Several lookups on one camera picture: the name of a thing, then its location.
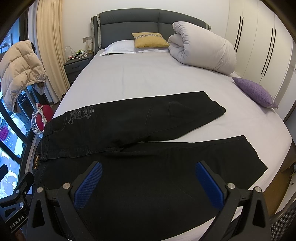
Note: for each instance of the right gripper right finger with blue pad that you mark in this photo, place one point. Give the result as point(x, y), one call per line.
point(221, 196)

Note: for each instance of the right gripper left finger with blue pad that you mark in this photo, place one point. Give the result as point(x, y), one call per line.
point(74, 196)

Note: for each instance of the black jeans pants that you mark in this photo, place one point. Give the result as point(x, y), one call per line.
point(148, 189)

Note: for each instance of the black mesh chair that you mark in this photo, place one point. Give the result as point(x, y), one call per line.
point(281, 226)

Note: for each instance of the purple cushion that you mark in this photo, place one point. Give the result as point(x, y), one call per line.
point(256, 92)

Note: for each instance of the bed with white sheet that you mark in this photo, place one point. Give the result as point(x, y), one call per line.
point(140, 75)

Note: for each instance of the dark grey nightstand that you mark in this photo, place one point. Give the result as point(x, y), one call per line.
point(74, 67)

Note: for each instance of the beige puffer jacket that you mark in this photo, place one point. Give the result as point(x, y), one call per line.
point(20, 68)

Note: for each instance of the rolled white duvet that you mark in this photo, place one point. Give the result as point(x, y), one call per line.
point(196, 46)

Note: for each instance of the white pillow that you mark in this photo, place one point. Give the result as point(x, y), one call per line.
point(120, 47)

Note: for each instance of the white wardrobe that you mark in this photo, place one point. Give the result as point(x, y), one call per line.
point(263, 46)

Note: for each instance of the yellow cushion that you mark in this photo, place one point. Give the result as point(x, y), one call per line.
point(148, 39)

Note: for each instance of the dark grey padded headboard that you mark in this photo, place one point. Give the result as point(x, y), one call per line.
point(110, 26)

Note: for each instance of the beige curtain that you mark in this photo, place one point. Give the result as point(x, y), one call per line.
point(50, 43)

